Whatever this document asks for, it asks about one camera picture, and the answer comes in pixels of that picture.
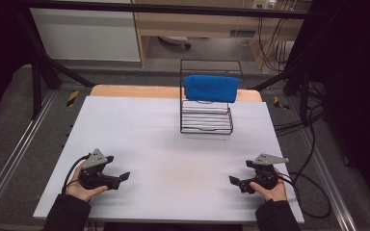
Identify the chair caster base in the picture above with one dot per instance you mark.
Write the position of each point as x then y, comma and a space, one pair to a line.
176, 41

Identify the person's right hand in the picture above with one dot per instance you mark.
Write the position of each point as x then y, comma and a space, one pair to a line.
271, 192

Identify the black frame crossbar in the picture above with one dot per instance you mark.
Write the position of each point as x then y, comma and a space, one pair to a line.
160, 9

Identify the blue towel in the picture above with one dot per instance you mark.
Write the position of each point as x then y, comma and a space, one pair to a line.
210, 88

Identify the person's left hand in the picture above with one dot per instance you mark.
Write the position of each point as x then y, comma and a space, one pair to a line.
80, 189

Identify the white cabinet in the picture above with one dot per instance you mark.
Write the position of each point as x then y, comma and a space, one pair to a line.
86, 32

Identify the aluminium rail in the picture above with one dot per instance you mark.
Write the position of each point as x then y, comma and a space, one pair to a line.
330, 179
16, 154

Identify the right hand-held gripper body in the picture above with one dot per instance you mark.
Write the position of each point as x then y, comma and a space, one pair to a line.
265, 173

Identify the wooden desk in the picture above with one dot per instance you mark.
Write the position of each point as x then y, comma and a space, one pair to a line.
205, 24

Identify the black frame leg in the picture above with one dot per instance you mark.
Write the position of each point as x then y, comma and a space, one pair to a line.
41, 67
298, 83

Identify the black curtain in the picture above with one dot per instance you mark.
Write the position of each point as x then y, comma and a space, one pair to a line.
0, 48
353, 80

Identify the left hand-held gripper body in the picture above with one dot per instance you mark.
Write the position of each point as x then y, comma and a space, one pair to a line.
93, 170

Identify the white power strip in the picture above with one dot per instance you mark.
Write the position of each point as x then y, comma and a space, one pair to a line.
264, 4

